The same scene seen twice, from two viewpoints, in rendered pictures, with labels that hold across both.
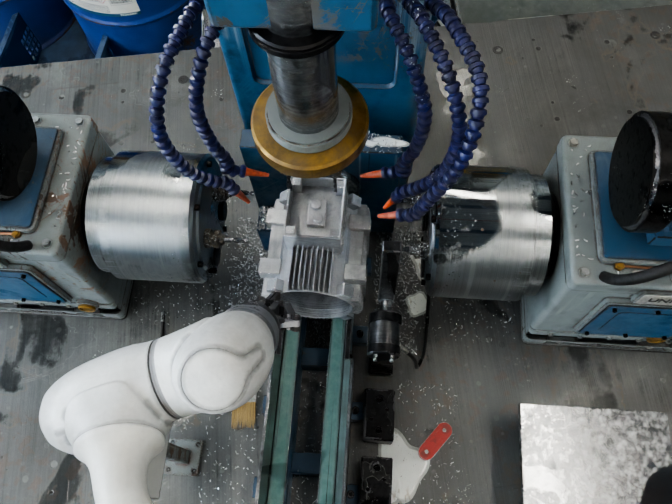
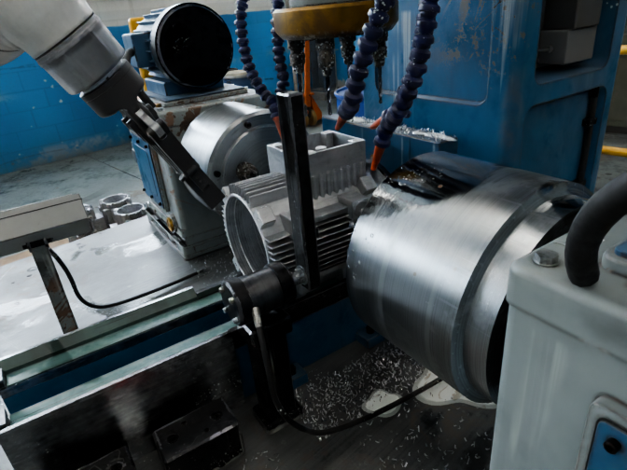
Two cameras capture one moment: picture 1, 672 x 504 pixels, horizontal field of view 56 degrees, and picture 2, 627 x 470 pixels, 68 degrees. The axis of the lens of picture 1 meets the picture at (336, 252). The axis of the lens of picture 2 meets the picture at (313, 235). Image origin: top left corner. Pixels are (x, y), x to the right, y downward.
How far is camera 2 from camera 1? 0.95 m
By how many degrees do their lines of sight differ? 51
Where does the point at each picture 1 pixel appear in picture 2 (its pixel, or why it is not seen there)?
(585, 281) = (534, 270)
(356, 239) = (333, 207)
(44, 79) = not seen: hidden behind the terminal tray
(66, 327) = (160, 247)
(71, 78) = not seen: hidden behind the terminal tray
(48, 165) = (216, 93)
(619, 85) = not seen: outside the picture
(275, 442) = (94, 340)
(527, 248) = (485, 228)
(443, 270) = (362, 228)
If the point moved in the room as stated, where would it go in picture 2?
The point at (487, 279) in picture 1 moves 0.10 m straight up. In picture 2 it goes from (406, 267) to (406, 171)
